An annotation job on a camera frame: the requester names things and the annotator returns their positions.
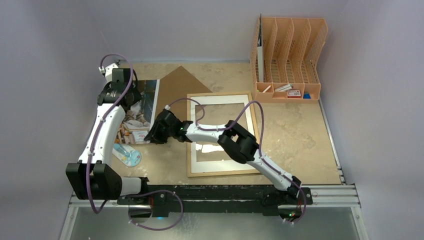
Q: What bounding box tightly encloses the cat photo print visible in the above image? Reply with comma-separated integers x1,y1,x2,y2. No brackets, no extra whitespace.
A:
115,79,160,145

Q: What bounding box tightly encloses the white folder in organizer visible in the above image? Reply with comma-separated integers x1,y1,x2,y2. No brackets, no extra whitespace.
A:
256,14,265,83

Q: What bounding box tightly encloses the orange desk file organizer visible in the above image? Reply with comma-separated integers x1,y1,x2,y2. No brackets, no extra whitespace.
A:
249,16,329,104

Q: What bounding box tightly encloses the wooden picture frame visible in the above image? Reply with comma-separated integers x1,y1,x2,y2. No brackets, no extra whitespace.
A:
182,92,260,178

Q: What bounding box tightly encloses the brown backing board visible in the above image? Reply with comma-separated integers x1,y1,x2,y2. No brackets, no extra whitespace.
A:
154,66,212,117

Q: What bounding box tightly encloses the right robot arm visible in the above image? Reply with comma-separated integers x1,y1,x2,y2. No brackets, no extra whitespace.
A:
145,109,304,204

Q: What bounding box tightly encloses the clear acrylic sheet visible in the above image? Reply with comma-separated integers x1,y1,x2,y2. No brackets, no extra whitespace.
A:
196,103,244,162

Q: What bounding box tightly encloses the white chalk stick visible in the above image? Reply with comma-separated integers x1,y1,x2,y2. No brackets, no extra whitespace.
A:
262,85,272,93

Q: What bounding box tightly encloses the red white small box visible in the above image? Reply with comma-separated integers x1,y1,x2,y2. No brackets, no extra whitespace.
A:
287,89,302,98

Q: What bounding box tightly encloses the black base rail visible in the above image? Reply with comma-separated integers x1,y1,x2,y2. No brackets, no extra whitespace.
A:
68,183,360,220

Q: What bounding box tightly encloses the blue white tape dispenser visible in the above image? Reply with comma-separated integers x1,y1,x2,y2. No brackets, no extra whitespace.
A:
112,143,142,167

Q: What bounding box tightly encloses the white marker pen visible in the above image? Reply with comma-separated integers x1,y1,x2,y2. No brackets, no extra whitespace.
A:
274,83,293,92

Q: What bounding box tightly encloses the white mat board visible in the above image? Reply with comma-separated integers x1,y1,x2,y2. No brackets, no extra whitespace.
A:
187,92,259,177

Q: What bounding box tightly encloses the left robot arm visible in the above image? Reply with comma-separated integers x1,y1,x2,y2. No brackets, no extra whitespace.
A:
65,64,149,205

